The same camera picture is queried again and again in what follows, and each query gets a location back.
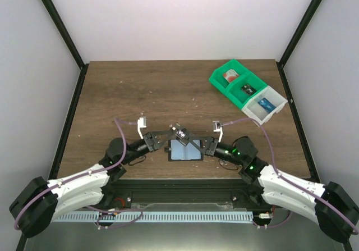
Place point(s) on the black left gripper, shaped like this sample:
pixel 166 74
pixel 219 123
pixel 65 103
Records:
pixel 149 141

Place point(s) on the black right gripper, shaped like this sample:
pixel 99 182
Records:
pixel 210 146

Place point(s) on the black leather card holder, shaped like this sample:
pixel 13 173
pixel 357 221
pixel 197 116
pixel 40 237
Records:
pixel 176 151

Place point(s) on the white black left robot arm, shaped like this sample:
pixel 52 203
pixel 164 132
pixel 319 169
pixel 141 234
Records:
pixel 42 201

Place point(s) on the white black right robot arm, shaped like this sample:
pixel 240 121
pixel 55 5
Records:
pixel 327 205

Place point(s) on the red white card in bin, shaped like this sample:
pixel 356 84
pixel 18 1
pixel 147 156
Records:
pixel 230 75

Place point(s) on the dark green card in bin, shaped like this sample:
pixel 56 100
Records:
pixel 248 89

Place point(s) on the blue card in bin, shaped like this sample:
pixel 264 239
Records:
pixel 266 105

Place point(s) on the green plastic bin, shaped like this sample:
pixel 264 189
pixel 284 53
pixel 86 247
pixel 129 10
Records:
pixel 219 82
pixel 237 96

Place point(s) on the white plastic bin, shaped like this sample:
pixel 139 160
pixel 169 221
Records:
pixel 253 110

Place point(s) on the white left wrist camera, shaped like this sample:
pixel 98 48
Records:
pixel 141 124

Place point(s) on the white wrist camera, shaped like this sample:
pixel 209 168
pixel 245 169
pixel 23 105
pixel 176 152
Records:
pixel 218 128
pixel 141 124

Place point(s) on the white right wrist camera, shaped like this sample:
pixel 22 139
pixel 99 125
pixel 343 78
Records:
pixel 218 128

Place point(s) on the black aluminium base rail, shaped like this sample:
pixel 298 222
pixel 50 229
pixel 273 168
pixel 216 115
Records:
pixel 126 193

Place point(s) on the white slotted cable duct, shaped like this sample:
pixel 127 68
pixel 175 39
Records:
pixel 160 217

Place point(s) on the black frame post left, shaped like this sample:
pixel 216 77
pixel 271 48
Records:
pixel 59 24

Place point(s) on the black frame post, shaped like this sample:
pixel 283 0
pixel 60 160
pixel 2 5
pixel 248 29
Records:
pixel 59 24
pixel 304 22

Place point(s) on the black frame post right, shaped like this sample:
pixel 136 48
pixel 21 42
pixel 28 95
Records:
pixel 304 22

